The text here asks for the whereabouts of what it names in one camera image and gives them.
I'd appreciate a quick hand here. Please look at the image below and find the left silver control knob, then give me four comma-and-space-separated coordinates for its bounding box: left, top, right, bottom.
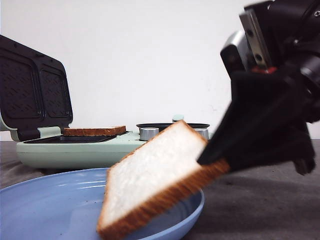
139, 127, 159, 142

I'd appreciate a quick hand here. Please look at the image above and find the blue round plate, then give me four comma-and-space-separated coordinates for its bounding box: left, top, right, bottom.
0, 168, 205, 240

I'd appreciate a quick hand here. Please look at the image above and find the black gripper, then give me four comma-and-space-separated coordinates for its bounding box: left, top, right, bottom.
240, 0, 320, 123

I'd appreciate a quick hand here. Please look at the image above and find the right silver control knob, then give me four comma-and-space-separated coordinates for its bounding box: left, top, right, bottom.
194, 128, 210, 140

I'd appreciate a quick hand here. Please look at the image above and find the breakfast maker hinged lid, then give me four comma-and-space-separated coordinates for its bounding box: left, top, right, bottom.
0, 36, 73, 142

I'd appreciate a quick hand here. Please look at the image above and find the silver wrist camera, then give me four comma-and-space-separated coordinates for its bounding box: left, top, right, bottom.
220, 30, 250, 76

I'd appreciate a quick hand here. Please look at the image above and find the white bread slice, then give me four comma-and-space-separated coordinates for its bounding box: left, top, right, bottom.
63, 125, 127, 137
96, 120, 231, 240

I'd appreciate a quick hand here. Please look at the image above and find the silver control knob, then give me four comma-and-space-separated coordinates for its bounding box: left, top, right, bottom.
139, 127, 159, 142
194, 128, 210, 140

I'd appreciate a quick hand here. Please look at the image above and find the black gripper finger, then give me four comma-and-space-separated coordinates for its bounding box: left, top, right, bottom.
198, 71, 310, 165
227, 122, 316, 175

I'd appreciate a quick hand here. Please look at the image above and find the black round frying pan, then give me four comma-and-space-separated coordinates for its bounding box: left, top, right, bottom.
136, 114, 210, 133

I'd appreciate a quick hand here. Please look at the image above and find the mint green breakfast maker base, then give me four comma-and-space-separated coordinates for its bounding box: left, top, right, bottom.
16, 131, 145, 169

